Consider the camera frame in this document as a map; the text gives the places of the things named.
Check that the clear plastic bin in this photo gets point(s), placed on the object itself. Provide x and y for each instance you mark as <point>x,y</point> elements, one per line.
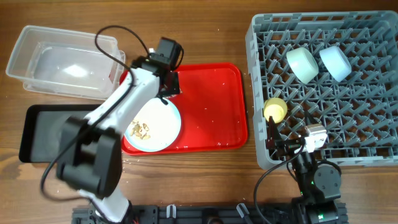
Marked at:
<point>66,62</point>

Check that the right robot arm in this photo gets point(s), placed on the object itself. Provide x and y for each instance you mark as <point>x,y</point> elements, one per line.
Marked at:
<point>318,181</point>

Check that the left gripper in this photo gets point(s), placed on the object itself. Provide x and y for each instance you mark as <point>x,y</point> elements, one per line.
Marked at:
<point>176,89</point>

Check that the black rectangular tray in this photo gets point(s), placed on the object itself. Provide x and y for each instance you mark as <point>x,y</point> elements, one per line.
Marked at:
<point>42,128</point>

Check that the light blue bowl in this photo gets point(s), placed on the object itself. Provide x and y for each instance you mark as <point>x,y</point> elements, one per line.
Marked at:
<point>336,63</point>

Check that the red serving tray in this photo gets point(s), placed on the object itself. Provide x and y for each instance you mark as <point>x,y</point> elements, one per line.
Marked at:
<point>211,104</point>

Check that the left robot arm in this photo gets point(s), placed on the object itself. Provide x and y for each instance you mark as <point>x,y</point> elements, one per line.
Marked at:
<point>90,159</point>

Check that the yellow plastic cup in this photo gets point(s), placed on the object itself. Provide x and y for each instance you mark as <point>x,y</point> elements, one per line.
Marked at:
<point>276,109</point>

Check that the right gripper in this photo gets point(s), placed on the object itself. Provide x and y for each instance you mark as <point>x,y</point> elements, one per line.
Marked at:
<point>274,140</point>

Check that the peanut shells food scraps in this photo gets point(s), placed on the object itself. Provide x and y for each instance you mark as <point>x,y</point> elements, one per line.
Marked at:
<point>139,130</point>

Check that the grey dishwasher rack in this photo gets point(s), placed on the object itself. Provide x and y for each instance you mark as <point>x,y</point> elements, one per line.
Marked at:
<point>359,112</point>

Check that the green bowl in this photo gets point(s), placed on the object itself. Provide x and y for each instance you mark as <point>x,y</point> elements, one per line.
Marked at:
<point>303,64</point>

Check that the light blue plate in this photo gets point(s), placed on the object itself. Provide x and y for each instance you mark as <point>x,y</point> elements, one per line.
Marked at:
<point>164,122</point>

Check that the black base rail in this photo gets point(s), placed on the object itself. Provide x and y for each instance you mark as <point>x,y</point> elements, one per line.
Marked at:
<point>241,213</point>

